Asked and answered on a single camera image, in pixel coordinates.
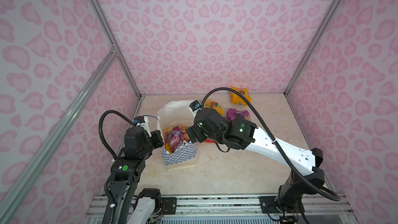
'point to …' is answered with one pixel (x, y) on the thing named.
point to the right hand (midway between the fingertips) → (195, 124)
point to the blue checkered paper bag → (187, 156)
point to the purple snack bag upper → (232, 113)
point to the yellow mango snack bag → (166, 130)
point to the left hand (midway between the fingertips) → (160, 129)
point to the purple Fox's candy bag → (174, 139)
